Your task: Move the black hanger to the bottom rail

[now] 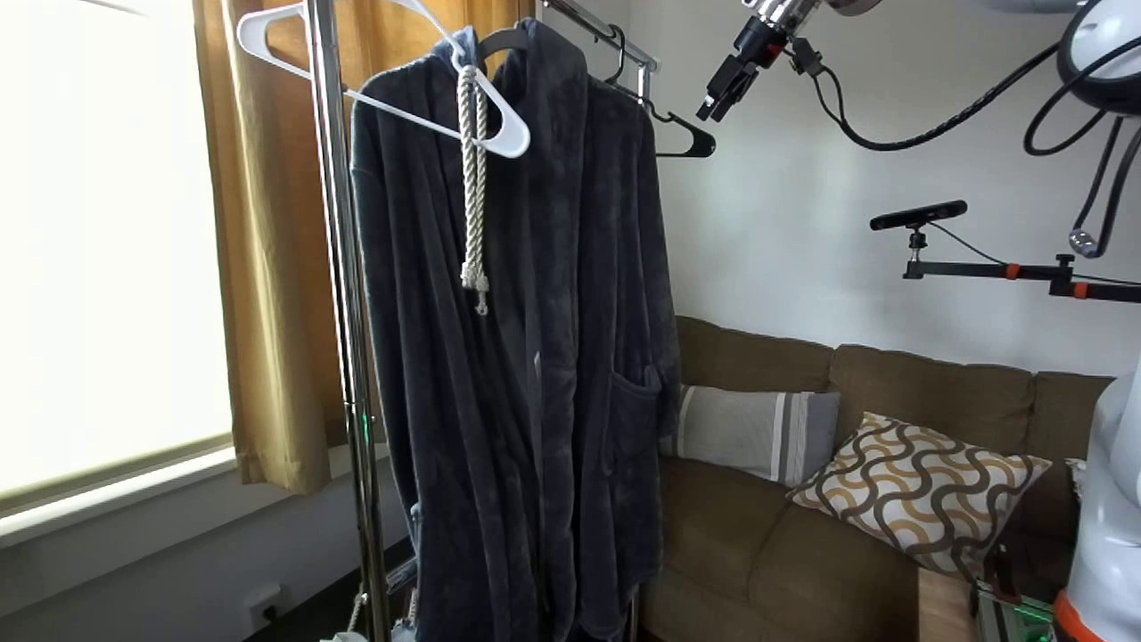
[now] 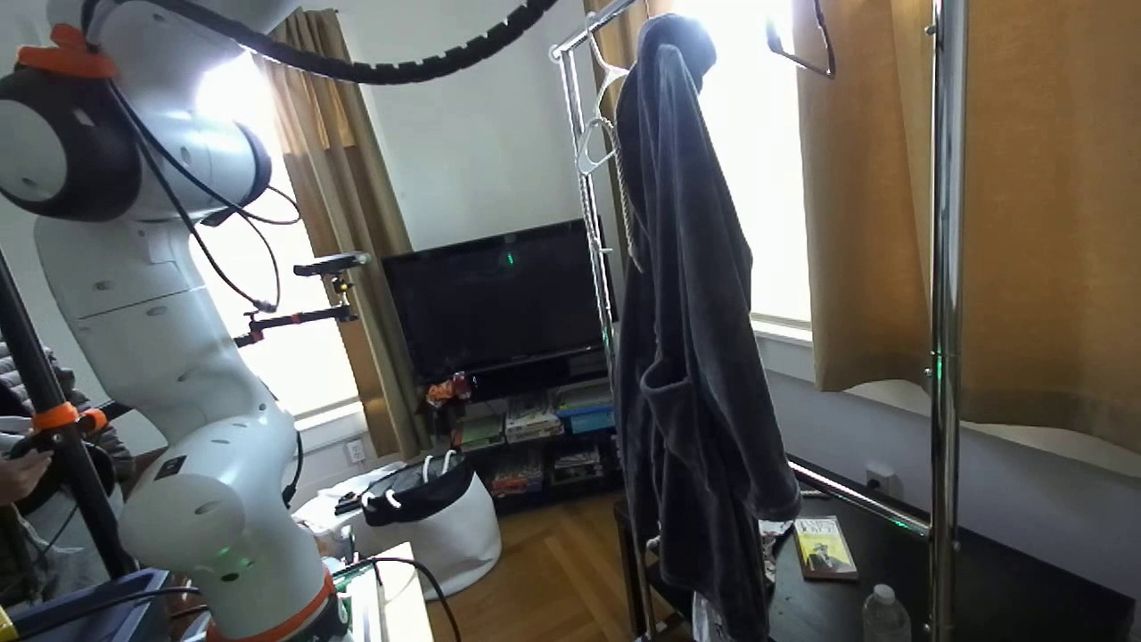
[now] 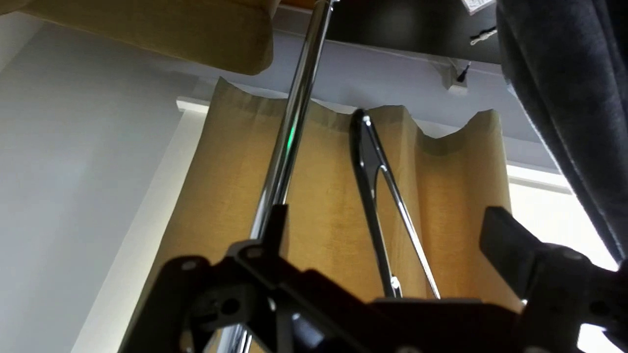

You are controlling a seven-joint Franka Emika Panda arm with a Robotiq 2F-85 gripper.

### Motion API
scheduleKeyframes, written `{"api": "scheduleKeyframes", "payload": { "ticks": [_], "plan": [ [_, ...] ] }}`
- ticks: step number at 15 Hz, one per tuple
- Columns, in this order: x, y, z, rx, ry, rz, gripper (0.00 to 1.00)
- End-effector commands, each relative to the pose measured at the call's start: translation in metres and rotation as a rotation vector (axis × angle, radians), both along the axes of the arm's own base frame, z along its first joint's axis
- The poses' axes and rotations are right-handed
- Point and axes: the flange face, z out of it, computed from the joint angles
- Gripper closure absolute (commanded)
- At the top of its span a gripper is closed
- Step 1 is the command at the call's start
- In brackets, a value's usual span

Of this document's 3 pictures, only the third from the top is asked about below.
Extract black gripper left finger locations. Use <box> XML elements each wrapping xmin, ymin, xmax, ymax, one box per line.
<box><xmin>260</xmin><ymin>203</ymin><xmax>291</xmax><ymax>265</ymax></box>

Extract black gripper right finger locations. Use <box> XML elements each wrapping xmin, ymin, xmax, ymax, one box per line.
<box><xmin>478</xmin><ymin>204</ymin><xmax>595</xmax><ymax>316</ymax></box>

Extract silver metal tongs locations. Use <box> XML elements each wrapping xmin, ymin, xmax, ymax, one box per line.
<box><xmin>352</xmin><ymin>106</ymin><xmax>444</xmax><ymax>304</ymax></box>

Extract white window blind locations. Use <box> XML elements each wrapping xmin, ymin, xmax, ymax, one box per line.
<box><xmin>509</xmin><ymin>181</ymin><xmax>625</xmax><ymax>353</ymax></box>

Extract tan wooden tray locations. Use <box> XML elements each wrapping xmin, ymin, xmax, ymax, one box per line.
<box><xmin>120</xmin><ymin>77</ymin><xmax>527</xmax><ymax>353</ymax></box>

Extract white window sill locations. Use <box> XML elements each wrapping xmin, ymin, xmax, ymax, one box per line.
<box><xmin>505</xmin><ymin>161</ymin><xmax>576</xmax><ymax>197</ymax></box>

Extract chrome clothes rack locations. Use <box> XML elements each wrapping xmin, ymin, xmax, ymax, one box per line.
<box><xmin>213</xmin><ymin>0</ymin><xmax>340</xmax><ymax>353</ymax></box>

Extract dark navy plush robe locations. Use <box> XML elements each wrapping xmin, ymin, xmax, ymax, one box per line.
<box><xmin>495</xmin><ymin>0</ymin><xmax>628</xmax><ymax>265</ymax></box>

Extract tan box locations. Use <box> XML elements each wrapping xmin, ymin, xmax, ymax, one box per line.
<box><xmin>0</xmin><ymin>0</ymin><xmax>283</xmax><ymax>77</ymax></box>

